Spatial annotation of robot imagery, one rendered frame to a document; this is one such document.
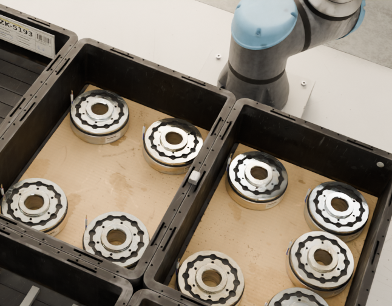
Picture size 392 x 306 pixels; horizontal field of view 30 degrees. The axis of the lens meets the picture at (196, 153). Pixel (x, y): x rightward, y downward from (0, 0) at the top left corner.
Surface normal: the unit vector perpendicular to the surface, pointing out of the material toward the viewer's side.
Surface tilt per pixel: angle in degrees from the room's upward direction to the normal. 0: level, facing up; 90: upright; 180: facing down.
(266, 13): 11
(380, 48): 0
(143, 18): 0
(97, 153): 0
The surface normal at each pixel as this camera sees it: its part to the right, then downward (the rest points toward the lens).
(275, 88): 0.59, 0.44
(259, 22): -0.06, -0.55
